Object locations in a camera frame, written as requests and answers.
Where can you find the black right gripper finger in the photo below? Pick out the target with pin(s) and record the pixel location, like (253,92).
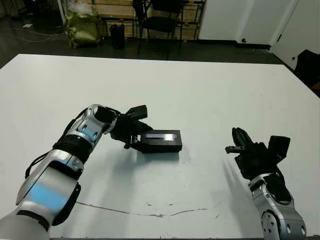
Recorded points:
(246,138)
(236,137)

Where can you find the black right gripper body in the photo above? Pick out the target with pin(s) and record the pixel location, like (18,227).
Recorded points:
(255,161)

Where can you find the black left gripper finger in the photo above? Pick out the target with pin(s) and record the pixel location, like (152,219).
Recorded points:
(145,127)
(138,145)

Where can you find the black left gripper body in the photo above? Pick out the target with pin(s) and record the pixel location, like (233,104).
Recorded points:
(125,130)

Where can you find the black box lid blue print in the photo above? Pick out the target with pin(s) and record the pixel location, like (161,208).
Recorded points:
(162,142)

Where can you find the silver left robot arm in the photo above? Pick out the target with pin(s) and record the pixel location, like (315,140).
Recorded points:
(57,170)

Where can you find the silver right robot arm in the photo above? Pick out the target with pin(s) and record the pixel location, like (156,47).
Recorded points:
(277,210)

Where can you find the black waste bin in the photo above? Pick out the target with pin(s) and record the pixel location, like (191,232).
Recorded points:
(117,37)

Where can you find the black chair backrest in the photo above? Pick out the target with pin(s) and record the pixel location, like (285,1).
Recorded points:
(307,68)

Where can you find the black baseboard strip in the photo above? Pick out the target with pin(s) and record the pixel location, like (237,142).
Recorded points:
(220,43)

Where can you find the black mesh chair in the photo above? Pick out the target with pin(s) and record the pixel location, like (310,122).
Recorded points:
(160,22)

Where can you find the yellow-green sack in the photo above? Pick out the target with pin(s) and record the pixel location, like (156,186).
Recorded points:
(81,28)

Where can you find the white paper sheet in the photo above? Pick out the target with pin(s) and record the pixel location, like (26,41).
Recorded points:
(28,25)

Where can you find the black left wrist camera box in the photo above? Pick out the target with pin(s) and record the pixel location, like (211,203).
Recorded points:
(137,111)

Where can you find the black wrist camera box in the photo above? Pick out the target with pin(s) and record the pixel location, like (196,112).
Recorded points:
(137,111)
(280,148)

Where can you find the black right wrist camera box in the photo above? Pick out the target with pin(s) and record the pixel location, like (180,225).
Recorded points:
(280,148)

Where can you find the white partition post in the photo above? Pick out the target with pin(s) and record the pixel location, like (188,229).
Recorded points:
(61,12)

